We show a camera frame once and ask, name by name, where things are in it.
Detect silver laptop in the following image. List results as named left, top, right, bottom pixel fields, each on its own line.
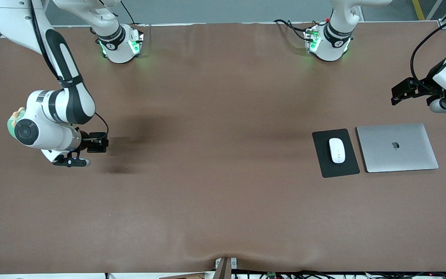
left=356, top=123, right=439, bottom=173

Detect metal table clamp bracket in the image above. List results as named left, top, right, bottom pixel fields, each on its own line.
left=214, top=257, right=238, bottom=279

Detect black base cable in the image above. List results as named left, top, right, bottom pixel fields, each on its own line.
left=120, top=0, right=136, bottom=24
left=274, top=19, right=312, bottom=41

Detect green plush toy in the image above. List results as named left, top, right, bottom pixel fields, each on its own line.
left=7, top=107, right=26, bottom=137

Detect brown table cover mat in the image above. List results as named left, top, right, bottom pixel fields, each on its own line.
left=0, top=22, right=446, bottom=274

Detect white computer mouse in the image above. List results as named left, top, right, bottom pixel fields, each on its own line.
left=328, top=138, right=346, bottom=164

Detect black mouse pad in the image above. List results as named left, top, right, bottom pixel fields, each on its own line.
left=312, top=129, right=360, bottom=178

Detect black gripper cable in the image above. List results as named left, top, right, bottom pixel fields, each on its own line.
left=93, top=112, right=110, bottom=136
left=410, top=14, right=446, bottom=84

